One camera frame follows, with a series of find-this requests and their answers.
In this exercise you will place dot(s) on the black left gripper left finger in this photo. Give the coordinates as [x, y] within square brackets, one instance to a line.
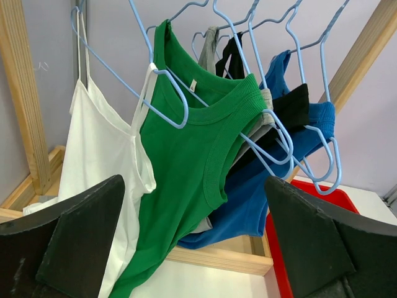
[62, 250]

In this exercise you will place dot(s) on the wooden clothes rack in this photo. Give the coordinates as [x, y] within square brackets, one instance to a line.
[246, 255]

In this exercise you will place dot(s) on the light blue hanger of white top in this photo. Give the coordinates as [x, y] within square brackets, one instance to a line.
[78, 10]

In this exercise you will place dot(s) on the grey tank top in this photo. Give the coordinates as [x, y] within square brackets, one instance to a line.
[235, 71]

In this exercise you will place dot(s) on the green tank top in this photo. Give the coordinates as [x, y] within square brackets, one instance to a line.
[190, 164]

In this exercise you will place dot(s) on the blue tank top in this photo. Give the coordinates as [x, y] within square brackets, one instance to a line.
[245, 211]

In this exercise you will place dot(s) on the black tank top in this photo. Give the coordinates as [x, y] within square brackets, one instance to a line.
[290, 106]

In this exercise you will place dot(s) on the light blue hanger of grey top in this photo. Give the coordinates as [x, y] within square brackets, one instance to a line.
[284, 140]

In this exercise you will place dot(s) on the light blue hanger of green top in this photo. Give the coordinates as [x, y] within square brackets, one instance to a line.
[220, 110]

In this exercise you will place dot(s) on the white camisole tank top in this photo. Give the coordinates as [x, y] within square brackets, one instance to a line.
[101, 144]

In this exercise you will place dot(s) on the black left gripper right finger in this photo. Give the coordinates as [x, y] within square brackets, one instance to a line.
[329, 251]

